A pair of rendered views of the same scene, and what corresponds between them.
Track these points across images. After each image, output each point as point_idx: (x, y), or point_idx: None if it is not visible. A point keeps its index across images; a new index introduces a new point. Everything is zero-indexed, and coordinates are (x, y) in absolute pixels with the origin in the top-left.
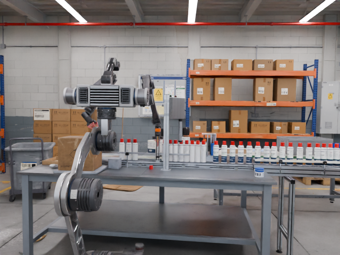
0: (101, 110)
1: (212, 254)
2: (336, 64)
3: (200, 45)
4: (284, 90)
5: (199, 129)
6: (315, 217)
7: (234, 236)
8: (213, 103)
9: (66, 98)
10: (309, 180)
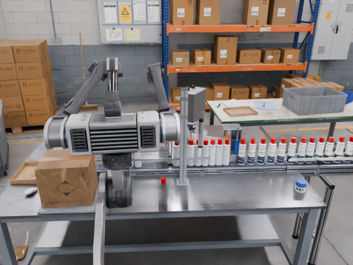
0: (111, 159)
1: (229, 252)
2: None
3: None
4: (280, 11)
5: (180, 62)
6: (317, 176)
7: (256, 236)
8: (198, 29)
9: (49, 144)
10: None
